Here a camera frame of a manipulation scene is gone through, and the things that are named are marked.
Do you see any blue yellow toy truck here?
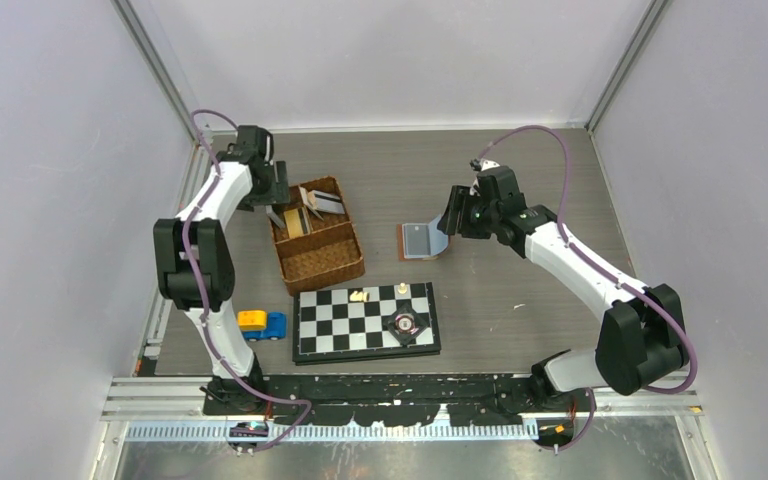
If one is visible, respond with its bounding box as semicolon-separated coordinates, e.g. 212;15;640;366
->
237;310;288;342

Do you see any brown leather card holder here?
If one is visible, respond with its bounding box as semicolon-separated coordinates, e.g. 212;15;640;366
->
397;215;450;261

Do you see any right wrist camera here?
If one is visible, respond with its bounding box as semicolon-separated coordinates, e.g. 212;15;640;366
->
470;158;500;175

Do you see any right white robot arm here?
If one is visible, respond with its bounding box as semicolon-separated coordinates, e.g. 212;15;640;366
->
437;159;697;411

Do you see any black red round object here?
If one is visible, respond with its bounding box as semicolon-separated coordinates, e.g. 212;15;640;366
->
384;304;429;346

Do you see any fallen cream chess piece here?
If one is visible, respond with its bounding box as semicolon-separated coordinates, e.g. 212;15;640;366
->
349;290;370;303

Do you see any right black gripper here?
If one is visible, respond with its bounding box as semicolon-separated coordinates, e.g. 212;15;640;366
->
436;185;499;240

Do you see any white magnetic stripe card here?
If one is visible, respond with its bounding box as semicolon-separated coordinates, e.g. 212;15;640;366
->
299;187;346;220

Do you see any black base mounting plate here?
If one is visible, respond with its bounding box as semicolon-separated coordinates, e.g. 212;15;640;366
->
200;373;592;427

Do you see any brown woven basket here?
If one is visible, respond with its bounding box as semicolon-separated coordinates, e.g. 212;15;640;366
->
268;176;366;295

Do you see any black white chessboard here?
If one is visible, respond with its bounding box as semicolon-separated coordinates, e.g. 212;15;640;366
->
292;282;442;366

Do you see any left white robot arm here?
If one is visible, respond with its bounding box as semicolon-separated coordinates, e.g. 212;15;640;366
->
153;125;290;414

